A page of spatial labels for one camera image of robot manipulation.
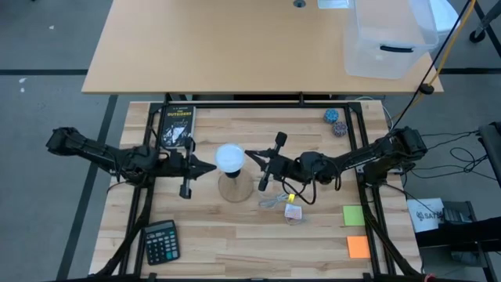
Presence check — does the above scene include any white paper sheet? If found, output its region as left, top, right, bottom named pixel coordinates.
left=317, top=0, right=349, bottom=9

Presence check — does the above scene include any orange sticky note pad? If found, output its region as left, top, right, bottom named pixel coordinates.
left=346, top=235, right=371, bottom=259

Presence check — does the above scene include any black desk calculator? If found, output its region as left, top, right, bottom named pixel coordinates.
left=142, top=219, right=181, bottom=266

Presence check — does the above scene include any black equipment stand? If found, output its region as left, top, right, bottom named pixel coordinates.
left=414, top=201, right=501, bottom=282

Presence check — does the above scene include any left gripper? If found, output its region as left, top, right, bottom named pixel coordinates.
left=158, top=136, right=217, bottom=200

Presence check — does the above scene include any black aluminium table frame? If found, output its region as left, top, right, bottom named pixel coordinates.
left=92, top=92, right=431, bottom=282

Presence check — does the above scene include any white flood lightbulb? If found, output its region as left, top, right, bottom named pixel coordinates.
left=214, top=143, right=247, bottom=174

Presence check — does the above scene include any green sticky note pad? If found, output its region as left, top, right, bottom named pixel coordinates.
left=343, top=205, right=366, bottom=227

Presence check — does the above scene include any black paperback book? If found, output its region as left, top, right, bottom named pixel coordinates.
left=160, top=105, right=196, bottom=150

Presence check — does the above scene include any black caster leg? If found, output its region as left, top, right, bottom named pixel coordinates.
left=468, top=0, right=501, bottom=44

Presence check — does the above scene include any clear plastic storage bin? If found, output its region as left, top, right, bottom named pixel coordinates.
left=343, top=0, right=439, bottom=79

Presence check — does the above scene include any white printed box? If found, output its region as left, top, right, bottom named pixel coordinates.
left=406, top=197, right=446, bottom=233

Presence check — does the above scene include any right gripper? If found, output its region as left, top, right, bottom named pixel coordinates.
left=245, top=132, right=305, bottom=192

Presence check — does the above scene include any black floor cable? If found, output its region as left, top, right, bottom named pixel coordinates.
left=406, top=131, right=490, bottom=183

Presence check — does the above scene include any light wooden desk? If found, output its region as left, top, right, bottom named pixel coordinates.
left=81, top=0, right=445, bottom=95

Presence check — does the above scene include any black hanging cable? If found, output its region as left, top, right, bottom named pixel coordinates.
left=390, top=0, right=473, bottom=131

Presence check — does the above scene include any wooden base table lamp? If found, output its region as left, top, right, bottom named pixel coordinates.
left=217, top=167, right=254, bottom=204

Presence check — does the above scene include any clear lamp power cord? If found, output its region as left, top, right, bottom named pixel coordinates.
left=258, top=191, right=305, bottom=227

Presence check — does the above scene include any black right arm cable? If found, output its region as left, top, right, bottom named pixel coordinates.
left=281, top=154, right=341, bottom=205

